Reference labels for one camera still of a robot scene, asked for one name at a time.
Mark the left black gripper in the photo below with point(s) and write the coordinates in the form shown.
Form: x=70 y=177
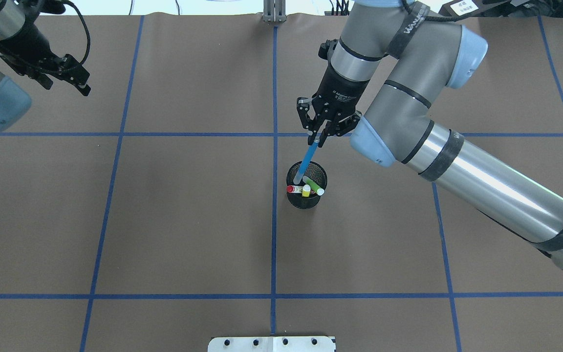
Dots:
x=23 y=47

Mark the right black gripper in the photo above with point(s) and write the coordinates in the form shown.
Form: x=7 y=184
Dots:
x=338 y=90

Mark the blue highlighter pen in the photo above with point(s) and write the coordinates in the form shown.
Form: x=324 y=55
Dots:
x=298 y=177

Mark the red whiteboard marker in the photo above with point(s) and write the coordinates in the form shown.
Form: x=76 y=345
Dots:
x=294 y=189

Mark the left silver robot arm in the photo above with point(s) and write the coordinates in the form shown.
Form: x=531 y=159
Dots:
x=16 y=15

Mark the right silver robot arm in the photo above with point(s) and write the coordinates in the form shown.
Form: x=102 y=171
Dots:
x=390 y=63

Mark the yellow highlighter pen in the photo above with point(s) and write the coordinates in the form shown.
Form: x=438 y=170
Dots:
x=306 y=191

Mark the green highlighter pen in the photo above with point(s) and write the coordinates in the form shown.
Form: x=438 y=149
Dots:
x=315 y=188

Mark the brown table mat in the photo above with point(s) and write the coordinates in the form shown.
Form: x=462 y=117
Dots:
x=151 y=215

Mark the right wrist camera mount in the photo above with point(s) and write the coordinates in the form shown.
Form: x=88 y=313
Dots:
x=326 y=49

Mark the aluminium frame post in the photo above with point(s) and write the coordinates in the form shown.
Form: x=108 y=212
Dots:
x=274 y=11

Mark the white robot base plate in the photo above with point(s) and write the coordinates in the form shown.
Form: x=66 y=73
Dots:
x=273 y=344

